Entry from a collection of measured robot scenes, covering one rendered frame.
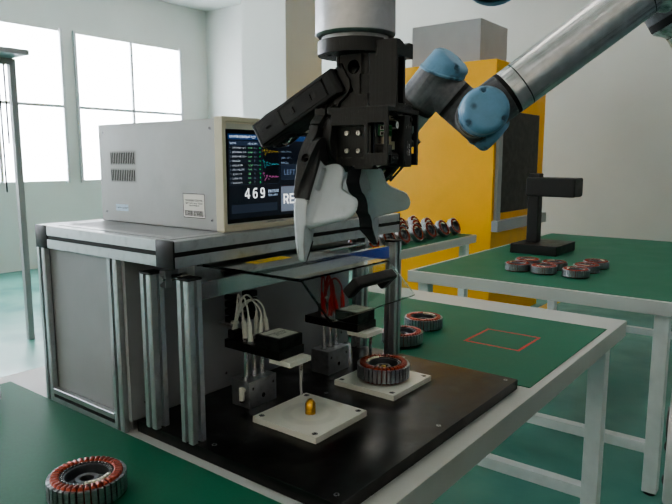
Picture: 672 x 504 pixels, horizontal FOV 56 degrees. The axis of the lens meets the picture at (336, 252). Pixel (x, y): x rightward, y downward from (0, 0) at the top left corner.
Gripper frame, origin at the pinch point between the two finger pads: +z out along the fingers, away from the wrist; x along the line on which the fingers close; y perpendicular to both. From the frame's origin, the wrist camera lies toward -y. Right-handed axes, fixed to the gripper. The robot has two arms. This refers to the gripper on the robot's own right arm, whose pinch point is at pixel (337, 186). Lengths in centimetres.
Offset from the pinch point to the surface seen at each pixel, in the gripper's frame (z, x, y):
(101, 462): 31, -55, 26
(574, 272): 29, 161, 30
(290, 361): 17.0, -22.7, 26.6
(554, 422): 69, 140, 72
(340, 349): 27.8, 4.2, 24.4
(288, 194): 3.2, -11.7, -1.3
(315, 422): 19.6, -23.2, 38.0
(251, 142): -3.9, -21.6, -8.4
